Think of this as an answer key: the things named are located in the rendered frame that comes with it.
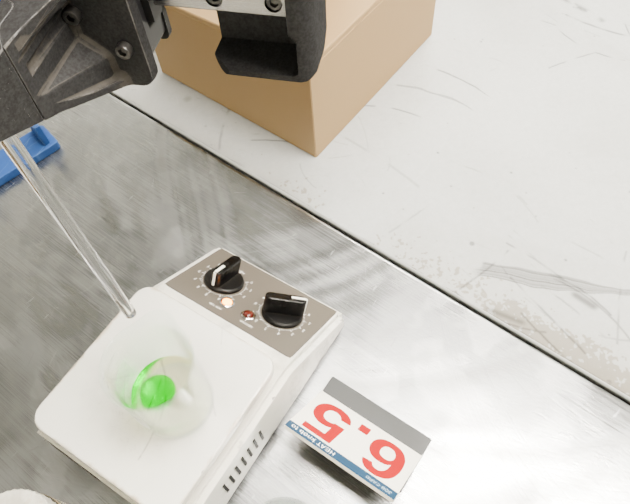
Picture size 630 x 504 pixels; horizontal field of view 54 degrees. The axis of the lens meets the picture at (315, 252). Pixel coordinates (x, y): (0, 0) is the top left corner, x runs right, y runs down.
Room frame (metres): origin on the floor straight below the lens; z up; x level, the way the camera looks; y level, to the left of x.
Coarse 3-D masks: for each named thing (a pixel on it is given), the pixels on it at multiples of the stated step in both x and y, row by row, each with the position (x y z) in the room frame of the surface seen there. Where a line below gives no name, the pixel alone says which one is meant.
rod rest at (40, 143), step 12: (36, 132) 0.44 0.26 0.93; (48, 132) 0.46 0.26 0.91; (24, 144) 0.45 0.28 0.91; (36, 144) 0.44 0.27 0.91; (48, 144) 0.44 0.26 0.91; (0, 156) 0.43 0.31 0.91; (36, 156) 0.43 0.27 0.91; (0, 168) 0.42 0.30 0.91; (12, 168) 0.42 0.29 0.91; (0, 180) 0.40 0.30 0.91
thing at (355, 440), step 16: (320, 400) 0.15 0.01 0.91; (304, 416) 0.13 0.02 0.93; (320, 416) 0.13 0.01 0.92; (336, 416) 0.13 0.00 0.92; (352, 416) 0.13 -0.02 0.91; (320, 432) 0.12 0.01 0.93; (336, 432) 0.12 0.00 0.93; (352, 432) 0.12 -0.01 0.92; (368, 432) 0.12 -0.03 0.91; (336, 448) 0.11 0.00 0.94; (352, 448) 0.11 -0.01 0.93; (368, 448) 0.11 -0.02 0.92; (384, 448) 0.11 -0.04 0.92; (400, 448) 0.11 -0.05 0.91; (368, 464) 0.09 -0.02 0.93; (384, 464) 0.09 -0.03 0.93; (400, 464) 0.09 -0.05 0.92; (384, 480) 0.08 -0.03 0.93; (400, 480) 0.08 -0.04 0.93
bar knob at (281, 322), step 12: (264, 300) 0.21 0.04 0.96; (276, 300) 0.21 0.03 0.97; (288, 300) 0.21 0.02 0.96; (300, 300) 0.21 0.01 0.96; (264, 312) 0.21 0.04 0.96; (276, 312) 0.21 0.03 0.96; (288, 312) 0.21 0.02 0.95; (300, 312) 0.21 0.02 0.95; (276, 324) 0.20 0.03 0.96; (288, 324) 0.20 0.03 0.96
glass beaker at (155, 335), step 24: (120, 336) 0.15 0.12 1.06; (144, 336) 0.16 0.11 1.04; (168, 336) 0.16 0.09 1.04; (120, 360) 0.14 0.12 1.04; (144, 360) 0.15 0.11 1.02; (192, 360) 0.13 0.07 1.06; (120, 384) 0.13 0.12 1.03; (192, 384) 0.12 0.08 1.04; (144, 408) 0.11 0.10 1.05; (168, 408) 0.11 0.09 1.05; (192, 408) 0.12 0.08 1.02; (168, 432) 0.11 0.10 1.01; (192, 432) 0.11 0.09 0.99
